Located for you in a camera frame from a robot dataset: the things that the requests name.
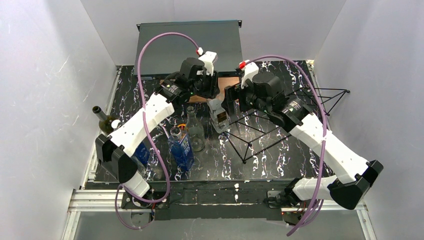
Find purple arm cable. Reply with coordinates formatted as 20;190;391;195
114;32;204;231
239;54;329;237

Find silver wrench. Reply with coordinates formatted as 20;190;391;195
166;116;179;126

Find dark green wine bottle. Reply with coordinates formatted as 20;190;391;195
92;105;123;136

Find clear round bottle front left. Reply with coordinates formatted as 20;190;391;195
131;156;156;182

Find clear square bottle black cap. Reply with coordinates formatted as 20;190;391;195
207;98;230;134

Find clear round glass bottle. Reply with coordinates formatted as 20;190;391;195
186;105;206;152

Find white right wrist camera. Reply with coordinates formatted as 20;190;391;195
239;60;259;89

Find wooden board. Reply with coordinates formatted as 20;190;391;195
153;75;239;106

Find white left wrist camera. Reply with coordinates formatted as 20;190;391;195
196;47;218;76

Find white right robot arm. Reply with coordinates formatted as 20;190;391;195
225;72;384;210

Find blue square bottle left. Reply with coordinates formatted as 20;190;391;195
131;142;150;167

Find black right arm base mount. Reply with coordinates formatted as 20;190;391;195
263;190;309;226

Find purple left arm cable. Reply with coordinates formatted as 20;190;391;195
114;32;204;231

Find orange small object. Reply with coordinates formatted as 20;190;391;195
177;123;187;131

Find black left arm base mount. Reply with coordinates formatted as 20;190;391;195
121;190;171;210

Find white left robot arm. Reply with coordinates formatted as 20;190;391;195
95;52;219;203

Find black wire wine rack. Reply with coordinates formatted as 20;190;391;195
221;88;351;164

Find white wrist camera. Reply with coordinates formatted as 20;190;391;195
196;47;218;76
239;60;259;89

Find grey rack-mount device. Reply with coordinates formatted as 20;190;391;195
136;20;243;80

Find blue square bottle front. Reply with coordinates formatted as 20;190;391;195
168;126;194;172

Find blue square bottle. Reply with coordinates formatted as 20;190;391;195
131;142;150;167
168;126;194;172

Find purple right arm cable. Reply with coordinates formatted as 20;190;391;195
239;54;329;237

